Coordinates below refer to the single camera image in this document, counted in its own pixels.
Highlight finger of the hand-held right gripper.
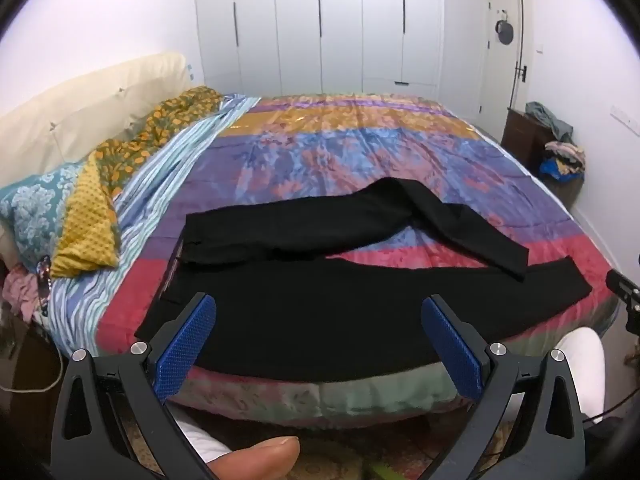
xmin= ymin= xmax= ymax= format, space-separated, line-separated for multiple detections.
xmin=606 ymin=269 xmax=640 ymax=336

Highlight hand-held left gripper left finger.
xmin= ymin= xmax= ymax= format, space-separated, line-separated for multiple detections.
xmin=50 ymin=292 xmax=218 ymax=480

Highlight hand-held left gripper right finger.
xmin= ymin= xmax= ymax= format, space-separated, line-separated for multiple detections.
xmin=420 ymin=294 xmax=587 ymax=480

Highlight black pants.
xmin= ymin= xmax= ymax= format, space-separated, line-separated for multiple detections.
xmin=134 ymin=177 xmax=593 ymax=383

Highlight person's left hand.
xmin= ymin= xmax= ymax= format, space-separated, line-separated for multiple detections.
xmin=206 ymin=435 xmax=301 ymax=480

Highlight person's left leg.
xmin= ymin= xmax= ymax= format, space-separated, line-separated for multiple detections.
xmin=172 ymin=407 xmax=233 ymax=463

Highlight person's leg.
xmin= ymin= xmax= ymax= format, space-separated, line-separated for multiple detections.
xmin=172 ymin=407 xmax=233 ymax=463
xmin=552 ymin=327 xmax=607 ymax=421

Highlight person's right leg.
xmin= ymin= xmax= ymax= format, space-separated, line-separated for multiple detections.
xmin=552 ymin=327 xmax=607 ymax=421

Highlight pile of mixed clothes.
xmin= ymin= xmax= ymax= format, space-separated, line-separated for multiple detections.
xmin=539 ymin=140 xmax=587 ymax=178

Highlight blue striped bed sheet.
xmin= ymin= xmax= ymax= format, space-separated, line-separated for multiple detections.
xmin=42 ymin=92 xmax=261 ymax=356

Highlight yellow dotted pillow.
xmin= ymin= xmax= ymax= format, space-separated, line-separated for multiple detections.
xmin=50 ymin=160 xmax=121 ymax=278

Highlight pink crumpled clothes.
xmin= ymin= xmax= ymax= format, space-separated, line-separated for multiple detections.
xmin=0 ymin=260 xmax=48 ymax=321

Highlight dark wooden nightstand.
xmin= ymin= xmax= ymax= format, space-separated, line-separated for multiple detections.
xmin=501 ymin=107 xmax=586 ymax=211

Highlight grey cloth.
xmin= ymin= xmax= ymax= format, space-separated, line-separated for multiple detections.
xmin=525 ymin=101 xmax=573 ymax=143

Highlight teal floral pillow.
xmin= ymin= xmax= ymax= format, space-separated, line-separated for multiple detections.
xmin=0 ymin=162 xmax=86 ymax=266

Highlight colourful patchwork quilt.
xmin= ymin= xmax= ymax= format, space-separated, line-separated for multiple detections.
xmin=97 ymin=91 xmax=618 ymax=428

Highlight orange green floral blanket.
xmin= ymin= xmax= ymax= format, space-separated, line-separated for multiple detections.
xmin=95 ymin=86 xmax=223 ymax=196

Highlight white door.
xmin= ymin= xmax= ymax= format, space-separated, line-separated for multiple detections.
xmin=477 ymin=0 xmax=528 ymax=118

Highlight cream padded headboard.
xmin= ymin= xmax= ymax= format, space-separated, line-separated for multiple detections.
xmin=0 ymin=51 xmax=188 ymax=191

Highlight dark round door hanging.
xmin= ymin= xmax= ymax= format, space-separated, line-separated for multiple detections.
xmin=494 ymin=10 xmax=515 ymax=46

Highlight white wardrobe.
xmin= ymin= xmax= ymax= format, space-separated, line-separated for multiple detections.
xmin=194 ymin=0 xmax=446 ymax=106

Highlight white cable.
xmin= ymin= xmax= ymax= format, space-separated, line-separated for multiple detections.
xmin=0 ymin=345 xmax=63 ymax=393

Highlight white wall socket strip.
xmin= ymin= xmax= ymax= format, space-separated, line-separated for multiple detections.
xmin=610 ymin=105 xmax=640 ymax=136

